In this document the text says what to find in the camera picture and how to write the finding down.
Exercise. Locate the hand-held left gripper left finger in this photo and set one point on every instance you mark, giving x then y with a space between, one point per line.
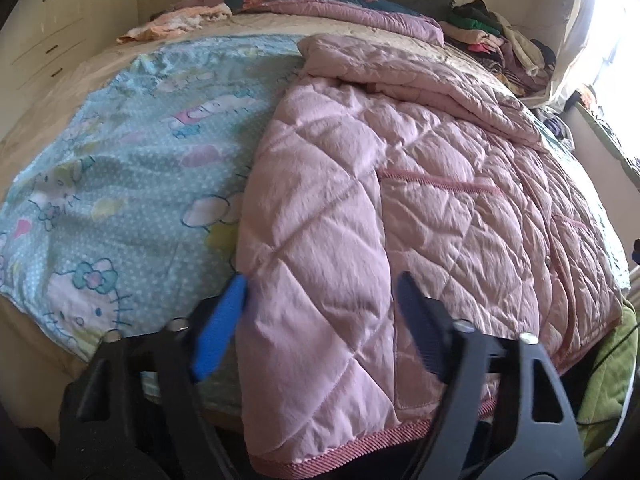
220 330

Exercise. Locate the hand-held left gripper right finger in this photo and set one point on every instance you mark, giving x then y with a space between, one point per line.
420 320

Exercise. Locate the pink quilted jacket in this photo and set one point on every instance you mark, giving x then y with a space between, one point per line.
425 235

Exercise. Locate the bag of dark clothes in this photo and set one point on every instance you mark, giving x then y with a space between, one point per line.
557 127

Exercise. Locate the clothes on windowsill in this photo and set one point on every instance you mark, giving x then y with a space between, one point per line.
585 97

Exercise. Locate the pile of mixed clothes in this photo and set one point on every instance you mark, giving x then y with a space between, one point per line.
500 45

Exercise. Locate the blue cartoon printed blanket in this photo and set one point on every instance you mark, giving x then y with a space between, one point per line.
125 170

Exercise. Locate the green fuzzy cloth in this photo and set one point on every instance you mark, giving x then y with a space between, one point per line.
610 390

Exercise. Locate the white curtain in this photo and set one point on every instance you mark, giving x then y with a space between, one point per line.
570 50

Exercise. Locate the bed with beige sheet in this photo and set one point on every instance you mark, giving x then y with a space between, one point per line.
280 25

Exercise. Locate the mauve quilt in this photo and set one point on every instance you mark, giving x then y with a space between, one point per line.
360 15

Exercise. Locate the peach and white garment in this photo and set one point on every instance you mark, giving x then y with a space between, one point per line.
170 20

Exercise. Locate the cream wardrobe with drawers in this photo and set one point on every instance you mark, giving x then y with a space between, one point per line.
65 25

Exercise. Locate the bright window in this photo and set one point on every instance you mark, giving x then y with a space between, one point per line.
617 35

